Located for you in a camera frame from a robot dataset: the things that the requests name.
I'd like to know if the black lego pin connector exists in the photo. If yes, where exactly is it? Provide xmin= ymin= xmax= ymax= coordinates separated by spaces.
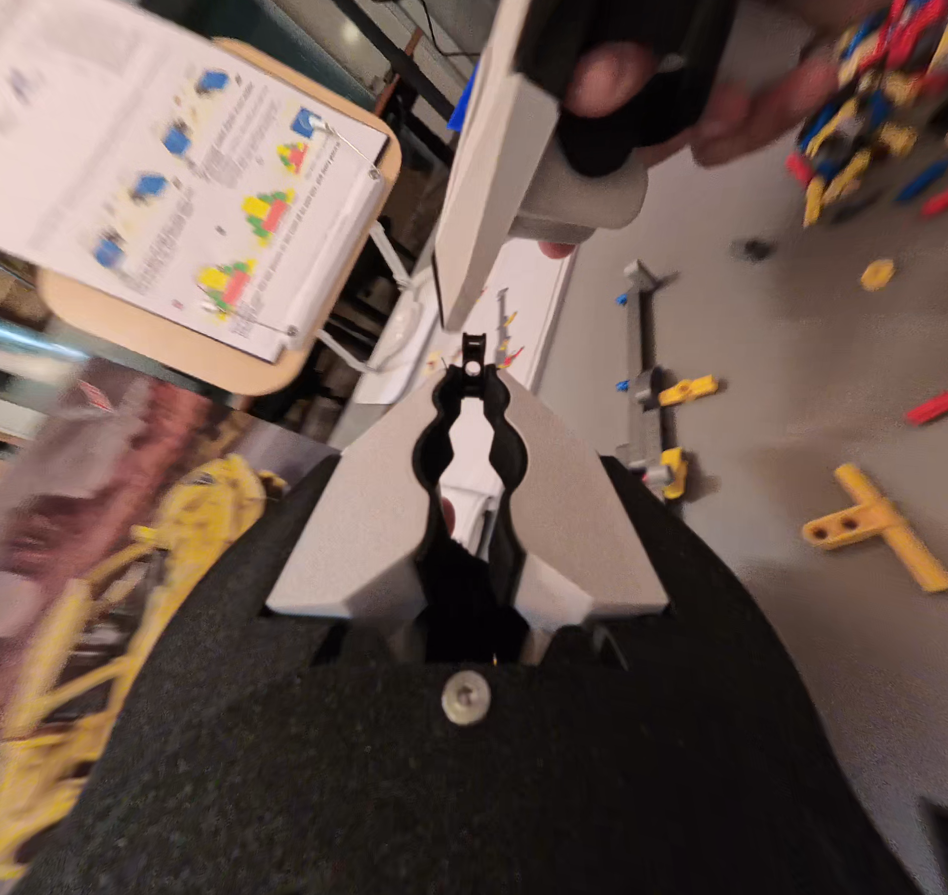
xmin=459 ymin=332 xmax=490 ymax=400

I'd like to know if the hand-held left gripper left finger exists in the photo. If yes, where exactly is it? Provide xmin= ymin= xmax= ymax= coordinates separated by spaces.
xmin=267 ymin=371 xmax=464 ymax=644

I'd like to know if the blue plastic bin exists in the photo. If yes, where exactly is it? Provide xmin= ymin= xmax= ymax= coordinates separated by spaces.
xmin=446 ymin=58 xmax=482 ymax=133

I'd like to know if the pile of colourful lego pins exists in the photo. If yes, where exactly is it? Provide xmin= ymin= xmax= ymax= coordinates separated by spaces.
xmin=785 ymin=0 xmax=948 ymax=228

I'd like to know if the grey lego beam assembly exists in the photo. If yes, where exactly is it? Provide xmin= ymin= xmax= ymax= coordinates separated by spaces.
xmin=613 ymin=260 xmax=719 ymax=502

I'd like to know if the person's right hand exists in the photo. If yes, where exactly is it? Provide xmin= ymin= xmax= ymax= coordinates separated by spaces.
xmin=566 ymin=0 xmax=948 ymax=168

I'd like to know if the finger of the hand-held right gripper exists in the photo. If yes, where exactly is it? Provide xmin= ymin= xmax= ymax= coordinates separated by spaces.
xmin=433 ymin=0 xmax=560 ymax=333

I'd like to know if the white lego instruction booklet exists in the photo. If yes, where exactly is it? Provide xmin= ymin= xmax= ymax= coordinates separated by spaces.
xmin=354 ymin=239 xmax=579 ymax=559

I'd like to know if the black power cable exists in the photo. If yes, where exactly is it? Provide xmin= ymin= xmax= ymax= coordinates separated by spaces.
xmin=341 ymin=0 xmax=482 ymax=61

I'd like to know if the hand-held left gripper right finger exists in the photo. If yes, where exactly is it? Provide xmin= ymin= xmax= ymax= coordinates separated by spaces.
xmin=485 ymin=371 xmax=670 ymax=648

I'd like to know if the yellow car lego box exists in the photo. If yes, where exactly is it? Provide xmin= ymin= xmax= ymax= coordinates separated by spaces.
xmin=0 ymin=358 xmax=342 ymax=881

